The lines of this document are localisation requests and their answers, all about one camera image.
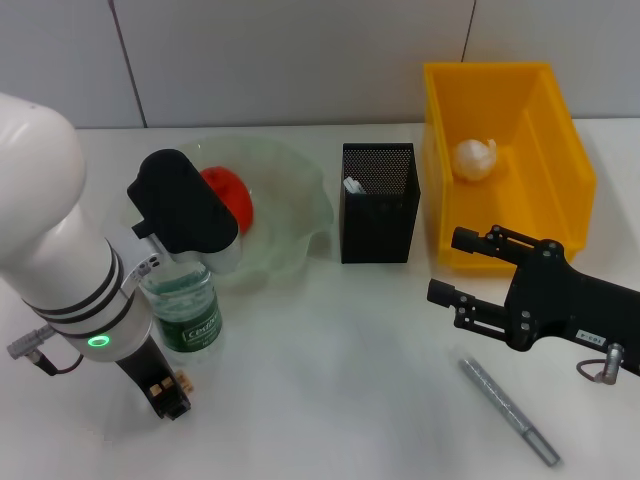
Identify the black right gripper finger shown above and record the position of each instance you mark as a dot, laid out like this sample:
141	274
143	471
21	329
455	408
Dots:
490	242
475	312

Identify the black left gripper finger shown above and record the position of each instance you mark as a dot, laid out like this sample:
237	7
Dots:
177	410

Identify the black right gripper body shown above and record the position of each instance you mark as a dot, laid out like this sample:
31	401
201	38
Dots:
560	300

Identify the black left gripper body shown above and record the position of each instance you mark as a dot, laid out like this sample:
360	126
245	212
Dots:
150	370

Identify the tan eraser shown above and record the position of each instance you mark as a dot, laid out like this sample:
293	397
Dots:
185	382

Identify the clear green-label water bottle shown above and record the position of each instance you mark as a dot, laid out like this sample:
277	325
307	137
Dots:
190	320

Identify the white paper ball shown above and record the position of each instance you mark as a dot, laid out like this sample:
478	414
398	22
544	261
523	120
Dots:
475	160

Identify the silver grey pen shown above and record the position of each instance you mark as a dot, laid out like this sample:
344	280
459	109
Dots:
505	407

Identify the green utility knife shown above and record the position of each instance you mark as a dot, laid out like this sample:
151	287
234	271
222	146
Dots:
354	185

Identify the red tomato-shaped object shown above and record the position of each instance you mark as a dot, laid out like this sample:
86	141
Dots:
237	200

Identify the black mesh pen holder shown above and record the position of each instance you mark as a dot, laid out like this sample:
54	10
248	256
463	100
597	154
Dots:
380	230

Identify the translucent wavy fruit plate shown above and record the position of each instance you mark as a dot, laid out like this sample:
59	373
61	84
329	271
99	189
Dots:
290	200

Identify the yellow plastic bin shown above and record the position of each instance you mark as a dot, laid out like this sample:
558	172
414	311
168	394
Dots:
550	150

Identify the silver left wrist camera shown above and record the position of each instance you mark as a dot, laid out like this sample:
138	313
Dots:
185	210

